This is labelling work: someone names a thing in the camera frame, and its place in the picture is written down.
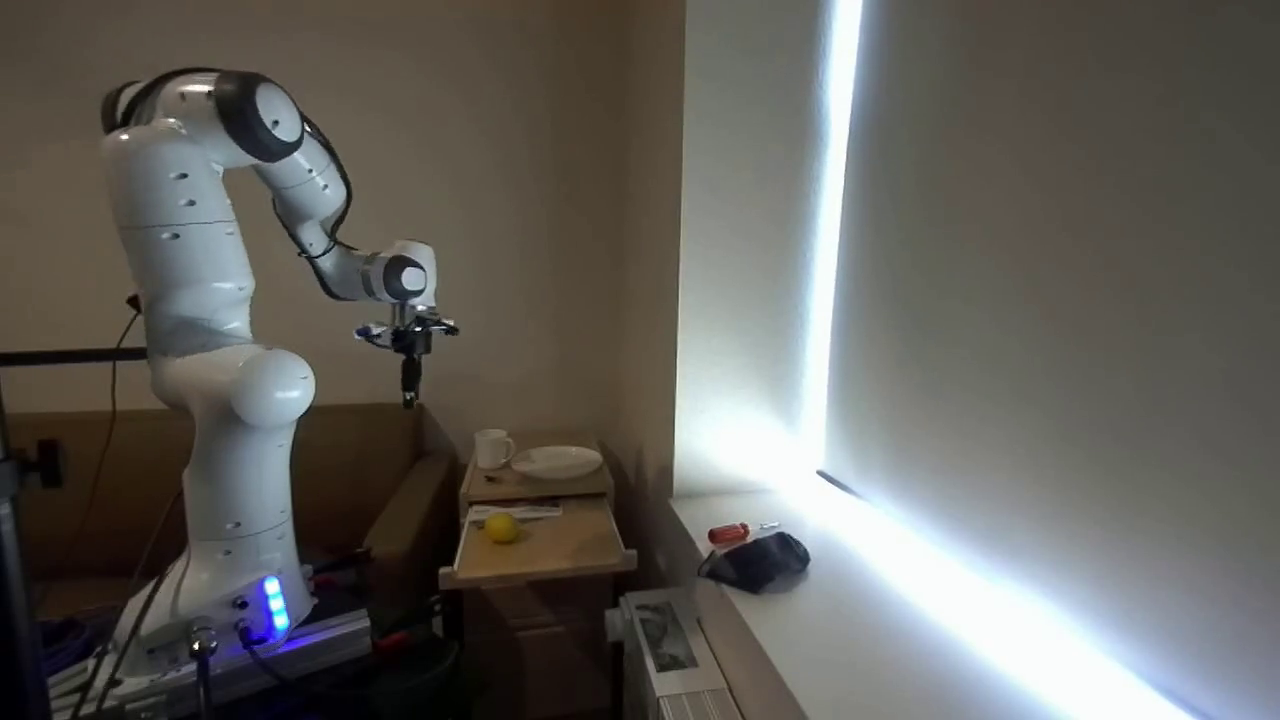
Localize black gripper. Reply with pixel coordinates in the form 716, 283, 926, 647
388, 303, 434, 407

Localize brown leather armchair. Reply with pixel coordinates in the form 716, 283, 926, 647
0, 396, 464, 631

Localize white red pamphlet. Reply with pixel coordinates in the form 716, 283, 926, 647
464, 501, 566, 526

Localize wooden pull-out shelf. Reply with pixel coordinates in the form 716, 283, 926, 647
434, 501, 640, 591

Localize light wooden nightstand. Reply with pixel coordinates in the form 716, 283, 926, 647
457, 449, 630, 720

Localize dark blue cloth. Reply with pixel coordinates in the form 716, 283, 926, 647
698, 528, 816, 597

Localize white window sill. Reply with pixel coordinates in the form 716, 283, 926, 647
669, 484, 1194, 720

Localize grey roller blind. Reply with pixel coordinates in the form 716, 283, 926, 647
816, 0, 1280, 720

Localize white cup with handle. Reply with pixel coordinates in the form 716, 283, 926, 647
473, 423, 520, 472

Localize metal robot mounting rail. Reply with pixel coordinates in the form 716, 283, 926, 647
43, 601, 375, 720

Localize white wall air conditioner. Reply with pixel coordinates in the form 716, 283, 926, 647
605, 585, 753, 720

